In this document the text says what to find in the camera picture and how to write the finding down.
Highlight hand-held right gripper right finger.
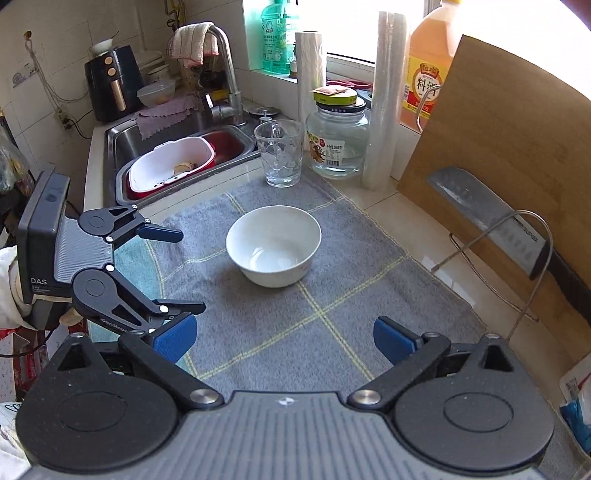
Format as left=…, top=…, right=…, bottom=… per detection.
left=347, top=316, right=516, bottom=409

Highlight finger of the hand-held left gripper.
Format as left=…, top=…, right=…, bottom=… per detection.
left=99, top=267, right=206, bottom=334
left=104, top=205, right=184, bottom=252

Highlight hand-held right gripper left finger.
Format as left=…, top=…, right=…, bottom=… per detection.
left=58, top=312, right=222, bottom=409

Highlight white ceramic bowl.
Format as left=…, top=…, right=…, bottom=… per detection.
left=226, top=205, right=322, bottom=289

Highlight stacked bowls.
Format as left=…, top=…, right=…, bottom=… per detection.
left=138, top=50, right=172, bottom=84

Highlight person's left hand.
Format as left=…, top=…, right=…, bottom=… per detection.
left=0, top=247, right=82, bottom=330

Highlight white strainer basket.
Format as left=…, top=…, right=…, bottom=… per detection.
left=128, top=137, right=217, bottom=195

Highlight snack bag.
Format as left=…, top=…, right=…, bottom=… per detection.
left=0, top=133, right=38, bottom=195

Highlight red plastic basin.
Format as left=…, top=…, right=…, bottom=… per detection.
left=126, top=138, right=217, bottom=200

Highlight grey checked towel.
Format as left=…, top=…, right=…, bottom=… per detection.
left=87, top=177, right=583, bottom=480

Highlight stainless steel sink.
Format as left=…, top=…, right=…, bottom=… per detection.
left=103, top=99, right=262, bottom=206

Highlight red plastic bowl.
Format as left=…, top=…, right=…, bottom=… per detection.
left=202, top=130, right=248, bottom=166

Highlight purple cloth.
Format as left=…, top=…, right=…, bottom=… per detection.
left=135, top=94, right=199, bottom=140

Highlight red carton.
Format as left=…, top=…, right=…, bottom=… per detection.
left=0, top=326, right=89, bottom=402

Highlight clear plastic bowl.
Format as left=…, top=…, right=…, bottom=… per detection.
left=137, top=78, right=178, bottom=108

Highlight clear glass cup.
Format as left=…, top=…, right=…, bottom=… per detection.
left=254, top=119, right=306, bottom=189

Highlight black air fryer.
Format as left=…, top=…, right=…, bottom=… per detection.
left=84, top=45, right=144, bottom=123

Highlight steel cleaver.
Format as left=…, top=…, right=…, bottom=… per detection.
left=425, top=166, right=591, bottom=326

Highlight metal sink stopper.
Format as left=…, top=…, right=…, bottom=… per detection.
left=243, top=104, right=281, bottom=122

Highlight steel faucet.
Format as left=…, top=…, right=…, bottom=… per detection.
left=203, top=25, right=248, bottom=127

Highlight striped dishcloth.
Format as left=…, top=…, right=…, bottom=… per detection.
left=167, top=21, right=221, bottom=68

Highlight white and blue plastic bag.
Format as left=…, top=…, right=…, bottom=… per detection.
left=559, top=362, right=591, bottom=456

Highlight glass jar with lid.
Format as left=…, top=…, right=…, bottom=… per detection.
left=305, top=85, right=372, bottom=180

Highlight short plastic wrap roll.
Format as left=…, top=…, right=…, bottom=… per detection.
left=295, top=31, right=327, bottom=136

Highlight sauce sachet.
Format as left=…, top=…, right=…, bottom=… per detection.
left=311, top=85, right=358, bottom=104

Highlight green dish soap bottle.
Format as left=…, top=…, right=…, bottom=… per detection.
left=260, top=0, right=301, bottom=74

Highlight red container lid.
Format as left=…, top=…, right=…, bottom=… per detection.
left=327, top=78, right=373, bottom=92

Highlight tall plastic wrap roll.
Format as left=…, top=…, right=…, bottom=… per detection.
left=362, top=10, right=412, bottom=191

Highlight wooden cutting board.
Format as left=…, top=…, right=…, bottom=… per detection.
left=397, top=34, right=591, bottom=371

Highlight orange cooking wine bottle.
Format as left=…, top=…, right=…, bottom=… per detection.
left=399, top=0, right=463, bottom=135

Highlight black power cable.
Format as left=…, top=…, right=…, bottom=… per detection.
left=64, top=117, right=96, bottom=140

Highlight metal wire rack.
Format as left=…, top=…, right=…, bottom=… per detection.
left=431, top=210, right=555, bottom=343

